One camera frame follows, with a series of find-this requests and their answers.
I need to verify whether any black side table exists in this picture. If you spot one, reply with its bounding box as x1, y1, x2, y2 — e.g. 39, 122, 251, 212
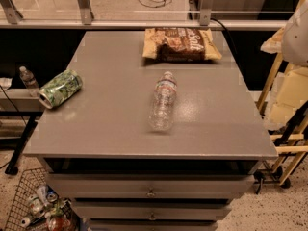
0, 91, 43, 175

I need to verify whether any small bottle on shelf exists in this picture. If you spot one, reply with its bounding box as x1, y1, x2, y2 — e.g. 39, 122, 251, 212
19, 66, 39, 97

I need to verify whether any clear plastic water bottle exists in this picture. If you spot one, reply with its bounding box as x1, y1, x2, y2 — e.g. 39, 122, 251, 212
149, 71, 177, 131

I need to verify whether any grey drawer cabinet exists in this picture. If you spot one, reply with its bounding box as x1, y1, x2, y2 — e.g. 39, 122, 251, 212
25, 31, 276, 231

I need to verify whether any metal railing frame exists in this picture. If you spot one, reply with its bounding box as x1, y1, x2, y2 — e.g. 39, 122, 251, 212
0, 0, 286, 30

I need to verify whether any green crushed soda can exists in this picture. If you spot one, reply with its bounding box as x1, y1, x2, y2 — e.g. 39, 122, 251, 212
38, 69, 83, 109

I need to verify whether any yellow brown snack bag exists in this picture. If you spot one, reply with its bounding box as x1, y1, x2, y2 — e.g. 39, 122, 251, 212
142, 28, 221, 62

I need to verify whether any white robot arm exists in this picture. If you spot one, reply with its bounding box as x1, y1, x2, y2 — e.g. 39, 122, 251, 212
281, 0, 308, 66

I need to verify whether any wire basket with trash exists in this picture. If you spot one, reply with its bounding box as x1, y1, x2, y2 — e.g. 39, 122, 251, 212
4, 168, 79, 231

